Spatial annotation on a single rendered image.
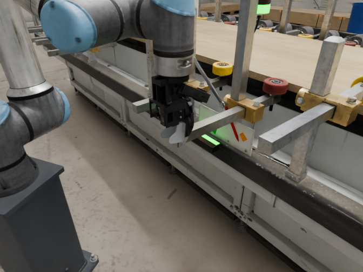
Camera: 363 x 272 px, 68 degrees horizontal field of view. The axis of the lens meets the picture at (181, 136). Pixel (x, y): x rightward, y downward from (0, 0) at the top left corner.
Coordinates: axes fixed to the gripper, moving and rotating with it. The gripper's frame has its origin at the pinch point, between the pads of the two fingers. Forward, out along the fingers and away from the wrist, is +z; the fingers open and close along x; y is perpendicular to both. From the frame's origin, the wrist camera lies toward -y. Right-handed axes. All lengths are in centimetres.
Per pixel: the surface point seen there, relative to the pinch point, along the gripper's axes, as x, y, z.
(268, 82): -1.1, -38.6, -8.1
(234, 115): 1.5, -19.5, -2.8
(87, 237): -58, 19, 83
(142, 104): -23.5, -2.3, -2.1
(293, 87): 4.5, -45.6, -6.4
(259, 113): 5.0, -27.1, -2.3
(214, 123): 1.5, -11.0, -2.7
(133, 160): -103, -35, 82
